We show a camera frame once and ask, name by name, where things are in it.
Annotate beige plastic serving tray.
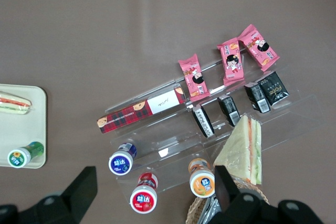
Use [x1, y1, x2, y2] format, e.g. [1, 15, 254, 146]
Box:
[0, 83, 48, 169]

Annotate blue lid yogurt bottle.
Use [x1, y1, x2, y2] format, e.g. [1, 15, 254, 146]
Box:
[108, 142, 138, 176]

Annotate silver foil container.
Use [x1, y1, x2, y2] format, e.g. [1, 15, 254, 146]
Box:
[196, 194, 224, 224]

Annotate red plaid cookie box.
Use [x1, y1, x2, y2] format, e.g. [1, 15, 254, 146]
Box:
[97, 87, 187, 134]

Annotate black snack pack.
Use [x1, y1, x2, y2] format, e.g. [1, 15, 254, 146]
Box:
[191, 104, 216, 139]
[244, 82, 271, 114]
[258, 71, 290, 106]
[217, 95, 241, 127]

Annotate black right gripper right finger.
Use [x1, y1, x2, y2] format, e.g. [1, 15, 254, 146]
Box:
[208, 165, 324, 224]

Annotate triangular sandwich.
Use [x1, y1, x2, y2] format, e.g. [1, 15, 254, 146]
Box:
[213, 114, 264, 186]
[0, 91, 33, 115]

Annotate red lid yogurt bottle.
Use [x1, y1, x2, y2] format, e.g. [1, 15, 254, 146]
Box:
[129, 172, 159, 214]

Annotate clear acrylic tiered snack rack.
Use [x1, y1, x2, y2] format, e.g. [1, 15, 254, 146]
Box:
[104, 48, 327, 194]

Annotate orange lid yogurt bottle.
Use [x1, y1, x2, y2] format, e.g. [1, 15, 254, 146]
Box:
[188, 157, 216, 199]

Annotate green lid yogurt bottle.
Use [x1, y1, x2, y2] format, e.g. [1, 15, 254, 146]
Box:
[7, 141, 45, 169]

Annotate oval wicker basket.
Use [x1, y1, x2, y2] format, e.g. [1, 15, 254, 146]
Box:
[185, 176, 270, 224]

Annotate brown table cover sheet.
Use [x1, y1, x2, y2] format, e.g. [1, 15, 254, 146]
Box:
[0, 0, 336, 224]

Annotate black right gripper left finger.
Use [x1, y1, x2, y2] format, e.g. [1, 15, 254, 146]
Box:
[0, 166, 98, 224]

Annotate pink cartoon snack pack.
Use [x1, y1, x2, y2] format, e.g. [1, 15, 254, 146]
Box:
[177, 53, 211, 102]
[216, 37, 245, 87]
[237, 24, 280, 72]

